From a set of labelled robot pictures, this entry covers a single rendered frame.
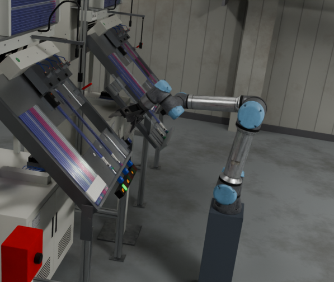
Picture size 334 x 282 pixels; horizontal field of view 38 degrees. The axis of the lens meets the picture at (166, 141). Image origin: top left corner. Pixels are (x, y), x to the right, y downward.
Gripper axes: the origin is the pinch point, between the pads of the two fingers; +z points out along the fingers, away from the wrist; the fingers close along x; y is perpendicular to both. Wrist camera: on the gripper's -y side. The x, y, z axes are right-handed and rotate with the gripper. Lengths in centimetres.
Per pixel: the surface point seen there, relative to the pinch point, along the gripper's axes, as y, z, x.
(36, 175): -16.6, 43.2, 3.3
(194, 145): 251, 52, 29
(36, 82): -32.0, 5.5, 31.0
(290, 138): 350, -15, -12
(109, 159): 1.7, 12.6, -9.6
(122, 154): 16.3, 12.2, -7.3
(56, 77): -17.5, 3.0, 34.4
